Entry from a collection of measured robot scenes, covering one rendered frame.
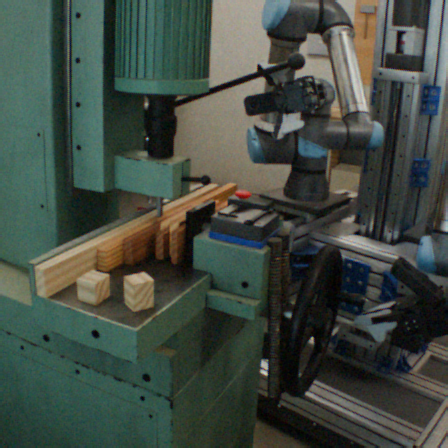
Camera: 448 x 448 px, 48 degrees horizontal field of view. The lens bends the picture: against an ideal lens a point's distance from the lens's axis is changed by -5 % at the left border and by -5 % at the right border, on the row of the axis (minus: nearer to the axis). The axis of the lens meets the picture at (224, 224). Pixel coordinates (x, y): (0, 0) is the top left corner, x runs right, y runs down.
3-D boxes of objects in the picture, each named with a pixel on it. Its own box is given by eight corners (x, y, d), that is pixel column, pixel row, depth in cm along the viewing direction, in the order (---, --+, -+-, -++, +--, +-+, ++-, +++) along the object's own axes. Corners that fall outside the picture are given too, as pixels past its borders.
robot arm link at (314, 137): (344, 159, 129) (349, 115, 126) (302, 159, 127) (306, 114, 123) (332, 153, 136) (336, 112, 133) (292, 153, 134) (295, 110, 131)
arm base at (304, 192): (299, 186, 183) (301, 158, 180) (337, 196, 174) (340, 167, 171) (274, 194, 172) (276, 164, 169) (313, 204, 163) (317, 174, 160)
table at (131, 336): (193, 387, 71) (194, 351, 69) (32, 325, 83) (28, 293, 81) (320, 248, 123) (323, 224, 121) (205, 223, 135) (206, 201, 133)
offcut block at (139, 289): (154, 306, 80) (154, 279, 78) (133, 312, 78) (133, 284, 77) (144, 298, 82) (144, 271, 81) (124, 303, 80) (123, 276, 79)
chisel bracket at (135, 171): (172, 208, 99) (173, 164, 96) (112, 196, 105) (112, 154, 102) (191, 199, 105) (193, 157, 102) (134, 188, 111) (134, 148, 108)
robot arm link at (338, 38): (340, 14, 152) (372, 159, 137) (306, 11, 150) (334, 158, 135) (354, -11, 141) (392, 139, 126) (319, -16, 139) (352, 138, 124)
